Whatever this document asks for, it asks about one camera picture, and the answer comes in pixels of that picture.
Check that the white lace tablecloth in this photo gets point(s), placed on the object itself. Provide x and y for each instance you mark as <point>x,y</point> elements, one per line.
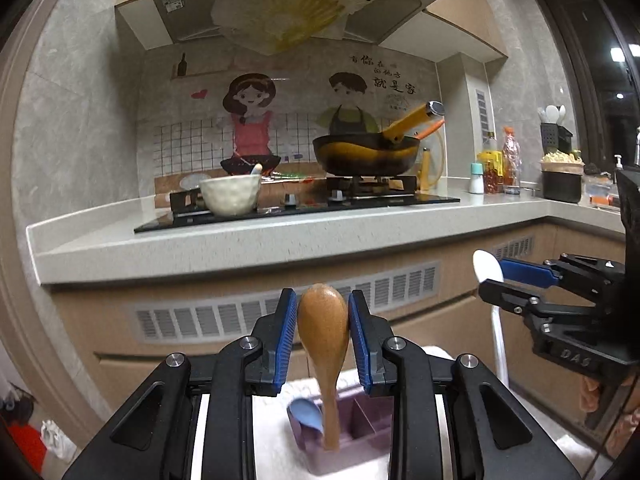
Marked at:
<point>286,449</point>

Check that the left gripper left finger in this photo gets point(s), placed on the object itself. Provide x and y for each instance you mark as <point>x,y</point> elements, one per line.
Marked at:
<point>275,332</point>

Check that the black container with noodles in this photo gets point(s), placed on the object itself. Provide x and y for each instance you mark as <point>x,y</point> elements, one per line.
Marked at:
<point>561,177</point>

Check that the black wok, orange handle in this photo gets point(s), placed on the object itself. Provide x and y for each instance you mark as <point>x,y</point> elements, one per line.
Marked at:
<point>388,153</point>

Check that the light blue spoon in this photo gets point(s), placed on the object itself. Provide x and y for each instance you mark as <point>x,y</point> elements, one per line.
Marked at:
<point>307,414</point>

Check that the white spoon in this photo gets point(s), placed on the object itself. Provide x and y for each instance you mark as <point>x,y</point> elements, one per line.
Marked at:
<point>488,272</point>

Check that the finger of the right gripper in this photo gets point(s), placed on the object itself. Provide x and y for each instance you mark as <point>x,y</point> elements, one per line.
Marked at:
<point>527,273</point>
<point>511,298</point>

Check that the brown wooden spoon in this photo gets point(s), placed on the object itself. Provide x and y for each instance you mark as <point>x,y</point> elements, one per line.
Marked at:
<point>322,323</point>

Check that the black gas stove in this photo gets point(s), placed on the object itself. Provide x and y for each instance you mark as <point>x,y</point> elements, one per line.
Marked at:
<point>307,196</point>

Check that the white ceramic bowl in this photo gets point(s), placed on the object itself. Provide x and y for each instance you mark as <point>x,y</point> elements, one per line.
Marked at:
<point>234,195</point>

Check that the condiment bottles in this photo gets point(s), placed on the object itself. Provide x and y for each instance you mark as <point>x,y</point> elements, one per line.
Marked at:
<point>502,165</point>

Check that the purple plastic utensil caddy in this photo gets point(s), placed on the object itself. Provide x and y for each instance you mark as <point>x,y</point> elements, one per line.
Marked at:
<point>366,432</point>

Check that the small grey vent grille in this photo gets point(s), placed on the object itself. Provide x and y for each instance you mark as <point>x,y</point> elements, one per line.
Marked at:
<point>519,248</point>

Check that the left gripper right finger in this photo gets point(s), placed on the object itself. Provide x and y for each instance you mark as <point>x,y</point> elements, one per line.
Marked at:
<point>369,334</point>

